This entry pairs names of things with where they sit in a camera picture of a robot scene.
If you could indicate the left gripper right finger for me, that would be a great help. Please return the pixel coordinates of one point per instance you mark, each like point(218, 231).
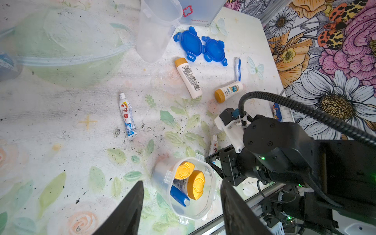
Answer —
point(238, 217)

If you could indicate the white bottle lying sideways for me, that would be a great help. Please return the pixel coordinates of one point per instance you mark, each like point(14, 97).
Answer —
point(228, 91)

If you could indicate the white bottle back label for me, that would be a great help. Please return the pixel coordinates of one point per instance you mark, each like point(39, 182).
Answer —
point(188, 78)

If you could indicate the white bottle teal label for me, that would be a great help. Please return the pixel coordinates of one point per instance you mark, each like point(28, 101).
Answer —
point(193, 187)

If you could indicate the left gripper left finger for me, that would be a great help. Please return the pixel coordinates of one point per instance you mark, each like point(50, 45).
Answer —
point(125, 219)

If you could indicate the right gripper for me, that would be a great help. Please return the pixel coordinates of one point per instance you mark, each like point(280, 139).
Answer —
point(266, 149)

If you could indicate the white bottle barcode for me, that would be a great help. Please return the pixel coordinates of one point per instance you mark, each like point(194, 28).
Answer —
point(184, 170)

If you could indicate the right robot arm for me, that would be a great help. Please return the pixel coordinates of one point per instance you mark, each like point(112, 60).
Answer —
point(325, 175)

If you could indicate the toothpaste tube front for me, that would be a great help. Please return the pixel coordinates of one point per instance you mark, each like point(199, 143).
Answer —
point(213, 145)

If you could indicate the clear plastic cup back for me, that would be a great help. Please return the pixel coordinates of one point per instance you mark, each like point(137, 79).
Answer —
point(157, 23)

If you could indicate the small toothpaste tube left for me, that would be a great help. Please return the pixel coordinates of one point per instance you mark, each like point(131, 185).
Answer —
point(127, 115)

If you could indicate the blue lid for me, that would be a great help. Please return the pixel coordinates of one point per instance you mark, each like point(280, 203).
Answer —
point(190, 43)
point(214, 50)

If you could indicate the clear packet right edge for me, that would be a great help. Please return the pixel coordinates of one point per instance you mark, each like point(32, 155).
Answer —
point(282, 114)

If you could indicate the silver metal first-aid case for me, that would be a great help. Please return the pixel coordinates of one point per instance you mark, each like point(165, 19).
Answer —
point(200, 12)

